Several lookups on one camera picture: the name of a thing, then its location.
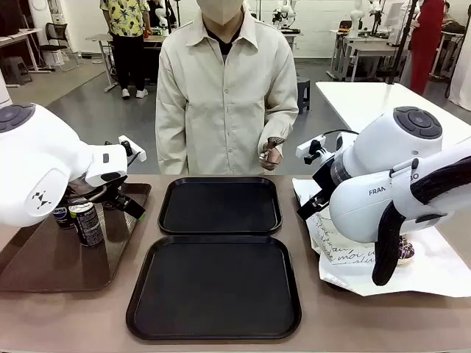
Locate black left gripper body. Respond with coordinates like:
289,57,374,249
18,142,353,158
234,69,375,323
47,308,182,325
65,175,130,210

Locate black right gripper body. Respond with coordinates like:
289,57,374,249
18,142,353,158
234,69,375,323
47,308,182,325
311,156,338,202

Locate black text-printed can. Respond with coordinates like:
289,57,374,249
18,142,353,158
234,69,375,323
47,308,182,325
68,202,105,248

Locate person's left forearm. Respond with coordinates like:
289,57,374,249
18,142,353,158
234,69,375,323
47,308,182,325
263,99,300,148

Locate person's right forearm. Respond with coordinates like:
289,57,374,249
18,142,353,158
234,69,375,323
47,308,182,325
155,110,189,176

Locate person's left hand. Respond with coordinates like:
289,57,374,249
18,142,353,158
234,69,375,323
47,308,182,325
258,138,284,171

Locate black Pepsi logo can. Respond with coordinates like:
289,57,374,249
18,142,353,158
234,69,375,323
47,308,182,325
52,205,77,231

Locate brown plastic tray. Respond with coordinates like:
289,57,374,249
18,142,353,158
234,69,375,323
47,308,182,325
0,182,152,294

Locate dark small stool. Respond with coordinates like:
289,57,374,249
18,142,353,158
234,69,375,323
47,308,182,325
296,78,312,115

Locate large white table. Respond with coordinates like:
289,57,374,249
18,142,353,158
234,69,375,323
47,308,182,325
315,80,471,148

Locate black plastic tray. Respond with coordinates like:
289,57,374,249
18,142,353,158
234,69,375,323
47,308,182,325
125,235,302,341
157,176,283,236

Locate chocolate sprinkled donut on paper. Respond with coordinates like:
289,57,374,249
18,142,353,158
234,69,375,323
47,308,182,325
397,235,416,265

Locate person in beige shirt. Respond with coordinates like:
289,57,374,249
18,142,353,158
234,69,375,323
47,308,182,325
155,0,300,176

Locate white paper sheet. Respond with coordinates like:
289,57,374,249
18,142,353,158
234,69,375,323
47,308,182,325
293,176,471,298

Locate white background workbench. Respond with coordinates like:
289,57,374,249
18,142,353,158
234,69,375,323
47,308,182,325
329,29,411,82

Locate black stand pole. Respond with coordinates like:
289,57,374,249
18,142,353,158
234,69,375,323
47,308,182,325
386,0,421,86

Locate grey background desk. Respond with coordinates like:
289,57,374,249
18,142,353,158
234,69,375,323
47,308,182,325
85,33,163,93

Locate grey plastic stool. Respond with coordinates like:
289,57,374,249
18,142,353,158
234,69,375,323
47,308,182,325
1,57,33,85

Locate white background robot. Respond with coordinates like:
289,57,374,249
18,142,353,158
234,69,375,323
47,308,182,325
272,0,300,30
347,0,383,38

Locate person in red dress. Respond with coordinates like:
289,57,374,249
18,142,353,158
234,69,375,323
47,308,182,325
400,0,448,95

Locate black office chair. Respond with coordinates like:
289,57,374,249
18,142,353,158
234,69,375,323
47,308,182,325
38,21,80,74

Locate person in yellow shirt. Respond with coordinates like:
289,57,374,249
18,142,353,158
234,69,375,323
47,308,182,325
99,0,152,100

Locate white background desk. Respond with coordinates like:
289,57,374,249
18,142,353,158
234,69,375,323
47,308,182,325
0,28,43,74

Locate beige face mask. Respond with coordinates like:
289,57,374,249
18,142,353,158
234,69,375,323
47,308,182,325
196,0,247,26

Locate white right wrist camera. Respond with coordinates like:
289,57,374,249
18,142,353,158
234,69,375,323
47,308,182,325
296,135,327,165

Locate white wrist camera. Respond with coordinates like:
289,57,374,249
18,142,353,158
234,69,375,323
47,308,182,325
296,135,327,165
117,135,147,163

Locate thin black cable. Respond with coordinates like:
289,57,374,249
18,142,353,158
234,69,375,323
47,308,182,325
323,128,360,140

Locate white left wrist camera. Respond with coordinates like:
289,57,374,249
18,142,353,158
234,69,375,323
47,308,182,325
117,135,147,163

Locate black cable sleeve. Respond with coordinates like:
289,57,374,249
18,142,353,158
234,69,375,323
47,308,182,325
371,156,471,288

